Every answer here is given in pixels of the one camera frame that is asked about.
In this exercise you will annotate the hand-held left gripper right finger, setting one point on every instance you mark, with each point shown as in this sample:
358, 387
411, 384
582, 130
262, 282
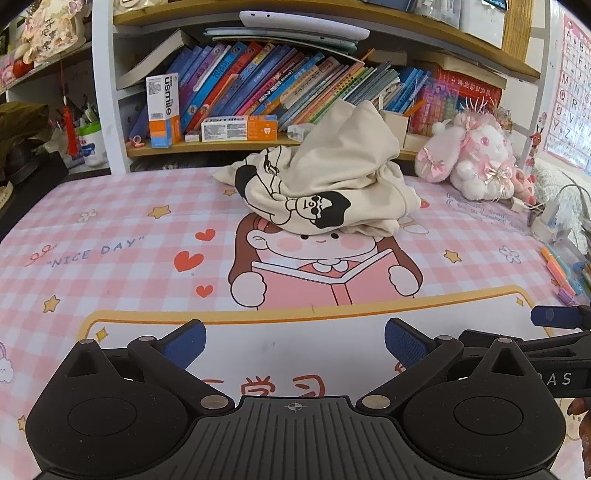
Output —
406, 344

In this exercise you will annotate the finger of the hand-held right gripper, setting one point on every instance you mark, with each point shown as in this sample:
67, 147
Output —
561, 317
554, 345

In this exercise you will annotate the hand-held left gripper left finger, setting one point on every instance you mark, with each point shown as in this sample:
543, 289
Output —
184, 344

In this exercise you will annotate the cream printed t-shirt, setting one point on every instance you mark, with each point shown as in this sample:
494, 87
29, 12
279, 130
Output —
332, 152

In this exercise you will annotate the person's right hand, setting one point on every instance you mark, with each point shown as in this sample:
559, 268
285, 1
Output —
585, 438

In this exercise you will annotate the pastel highlighter pens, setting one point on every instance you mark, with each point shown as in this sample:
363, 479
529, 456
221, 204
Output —
556, 270

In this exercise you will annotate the white power adapter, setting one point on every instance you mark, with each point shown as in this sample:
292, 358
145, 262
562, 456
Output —
547, 221

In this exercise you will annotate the pink checkered cartoon desk mat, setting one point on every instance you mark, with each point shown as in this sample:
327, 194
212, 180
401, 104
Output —
115, 221

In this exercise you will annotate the pink white plush bunny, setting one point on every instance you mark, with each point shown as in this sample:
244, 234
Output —
480, 157

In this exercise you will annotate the white and wooden bookshelf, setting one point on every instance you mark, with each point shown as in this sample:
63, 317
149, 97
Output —
194, 148

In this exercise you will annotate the small white box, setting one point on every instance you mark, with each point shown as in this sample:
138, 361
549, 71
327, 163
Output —
192, 136

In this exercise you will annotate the pale wooden pen holder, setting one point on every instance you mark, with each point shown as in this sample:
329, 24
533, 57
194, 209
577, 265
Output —
395, 129

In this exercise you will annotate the white pen cup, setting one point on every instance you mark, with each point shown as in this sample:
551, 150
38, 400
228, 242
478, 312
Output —
92, 147

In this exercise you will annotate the black bag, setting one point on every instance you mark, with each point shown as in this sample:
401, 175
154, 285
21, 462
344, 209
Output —
32, 184

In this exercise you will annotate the long white orange box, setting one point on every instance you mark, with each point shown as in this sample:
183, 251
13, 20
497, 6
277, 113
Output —
240, 128

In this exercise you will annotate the small white packet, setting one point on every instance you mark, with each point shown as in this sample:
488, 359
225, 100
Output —
297, 133

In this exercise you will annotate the tall white orange box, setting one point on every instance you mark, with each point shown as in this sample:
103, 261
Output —
161, 106

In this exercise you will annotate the red tassel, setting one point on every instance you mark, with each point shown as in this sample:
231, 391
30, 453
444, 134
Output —
71, 131

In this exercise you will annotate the row of colourful books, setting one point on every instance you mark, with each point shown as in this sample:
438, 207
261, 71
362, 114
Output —
258, 78

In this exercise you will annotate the woven bamboo panel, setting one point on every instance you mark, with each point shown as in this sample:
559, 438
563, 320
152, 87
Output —
516, 27

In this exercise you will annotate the white storage box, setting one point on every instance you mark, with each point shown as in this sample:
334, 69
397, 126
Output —
482, 25

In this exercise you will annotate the white tablet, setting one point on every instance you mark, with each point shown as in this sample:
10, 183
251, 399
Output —
300, 25

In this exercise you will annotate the floral cream pouch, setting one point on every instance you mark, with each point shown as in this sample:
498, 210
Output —
53, 32

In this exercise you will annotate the cream quilted handbag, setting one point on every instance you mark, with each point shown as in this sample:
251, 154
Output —
134, 5

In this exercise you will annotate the alphabet wall poster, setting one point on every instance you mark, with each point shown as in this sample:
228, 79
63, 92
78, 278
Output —
572, 92

